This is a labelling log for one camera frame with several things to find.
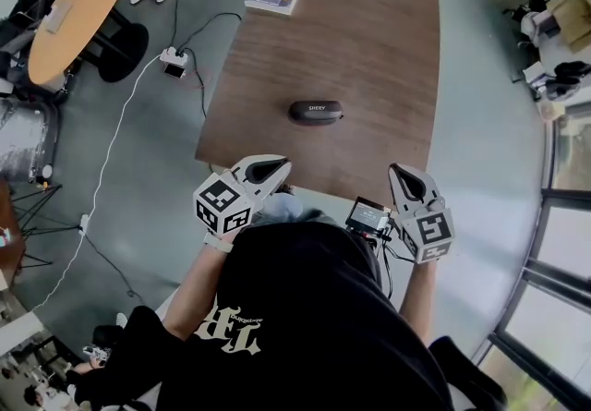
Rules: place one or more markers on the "black round table base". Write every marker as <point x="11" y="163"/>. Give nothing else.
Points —
<point x="122" y="53"/>

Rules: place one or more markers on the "round light wooden table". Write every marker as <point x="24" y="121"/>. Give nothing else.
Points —
<point x="74" y="21"/>

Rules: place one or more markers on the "person's blue jeans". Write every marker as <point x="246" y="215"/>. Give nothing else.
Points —
<point x="284" y="208"/>

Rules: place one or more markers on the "white power strip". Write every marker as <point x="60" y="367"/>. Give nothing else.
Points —
<point x="174" y="56"/>

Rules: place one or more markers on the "small smartphone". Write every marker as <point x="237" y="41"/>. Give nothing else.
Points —
<point x="174" y="70"/>

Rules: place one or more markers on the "person's right forearm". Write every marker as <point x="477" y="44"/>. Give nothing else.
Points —
<point x="418" y="303"/>

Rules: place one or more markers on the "brown wooden table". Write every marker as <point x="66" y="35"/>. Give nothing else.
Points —
<point x="346" y="53"/>

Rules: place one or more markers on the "black shirt with cream print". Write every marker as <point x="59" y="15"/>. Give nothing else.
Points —
<point x="300" y="307"/>

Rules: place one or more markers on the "black tripod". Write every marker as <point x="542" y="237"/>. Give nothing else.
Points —
<point x="37" y="224"/>

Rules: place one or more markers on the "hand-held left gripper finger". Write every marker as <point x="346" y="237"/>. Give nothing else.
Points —
<point x="268" y="185"/>
<point x="242" y="166"/>

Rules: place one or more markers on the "small black monitor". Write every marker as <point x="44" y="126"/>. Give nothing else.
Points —
<point x="367" y="215"/>

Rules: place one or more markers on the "large dark-framed window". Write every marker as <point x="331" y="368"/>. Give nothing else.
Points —
<point x="568" y="238"/>

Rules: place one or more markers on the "white wristband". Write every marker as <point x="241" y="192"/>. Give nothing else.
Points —
<point x="218" y="244"/>

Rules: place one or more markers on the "black glasses case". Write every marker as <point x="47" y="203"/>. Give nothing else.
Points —
<point x="316" y="112"/>

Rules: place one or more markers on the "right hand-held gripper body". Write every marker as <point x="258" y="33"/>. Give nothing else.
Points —
<point x="431" y="231"/>

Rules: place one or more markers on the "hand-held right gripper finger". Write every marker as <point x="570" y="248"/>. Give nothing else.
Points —
<point x="429" y="194"/>
<point x="396" y="187"/>

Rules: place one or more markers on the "person's left forearm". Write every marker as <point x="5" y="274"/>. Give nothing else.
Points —
<point x="194" y="289"/>

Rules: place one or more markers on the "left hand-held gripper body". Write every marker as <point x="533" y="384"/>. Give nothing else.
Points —
<point x="217" y="201"/>

